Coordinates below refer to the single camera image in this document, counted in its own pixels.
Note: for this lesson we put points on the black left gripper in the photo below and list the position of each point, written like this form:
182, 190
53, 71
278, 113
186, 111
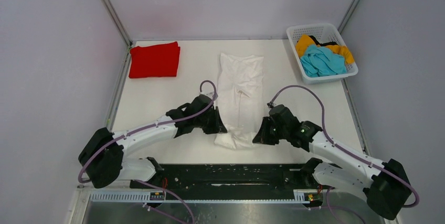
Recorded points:
218, 126

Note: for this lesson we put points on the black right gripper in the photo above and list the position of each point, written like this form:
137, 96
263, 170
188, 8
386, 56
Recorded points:
262, 137

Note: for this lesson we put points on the white t shirt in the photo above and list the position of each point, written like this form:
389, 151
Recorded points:
240, 100

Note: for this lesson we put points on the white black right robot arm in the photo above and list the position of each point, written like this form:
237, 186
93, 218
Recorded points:
382, 185

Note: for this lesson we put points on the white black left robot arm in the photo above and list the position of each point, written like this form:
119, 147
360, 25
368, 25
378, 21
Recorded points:
107, 155

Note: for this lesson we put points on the folded red t shirt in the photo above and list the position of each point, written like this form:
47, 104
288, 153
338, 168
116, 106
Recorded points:
160, 60

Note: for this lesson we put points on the turquoise t shirt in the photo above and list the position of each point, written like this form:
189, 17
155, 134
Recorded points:
322, 62

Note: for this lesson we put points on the white plastic laundry basket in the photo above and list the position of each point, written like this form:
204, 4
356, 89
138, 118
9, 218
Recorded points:
323, 32

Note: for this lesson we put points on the yellow t shirt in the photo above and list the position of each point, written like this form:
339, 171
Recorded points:
305, 41

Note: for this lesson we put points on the aluminium frame rail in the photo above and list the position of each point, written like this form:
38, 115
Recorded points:
117, 22

